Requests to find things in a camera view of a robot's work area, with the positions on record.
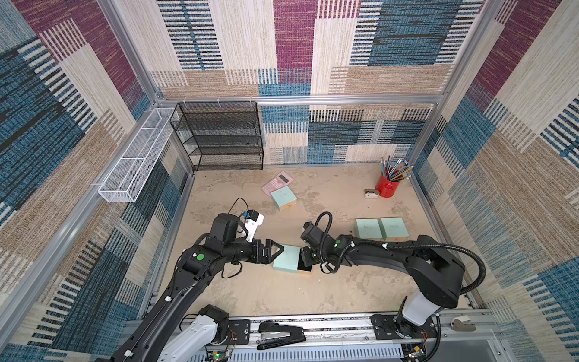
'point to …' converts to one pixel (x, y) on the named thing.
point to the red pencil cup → (386, 188)
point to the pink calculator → (277, 183)
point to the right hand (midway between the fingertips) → (308, 257)
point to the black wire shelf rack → (222, 133)
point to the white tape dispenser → (371, 194)
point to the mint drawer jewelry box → (394, 229)
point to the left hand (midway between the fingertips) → (274, 248)
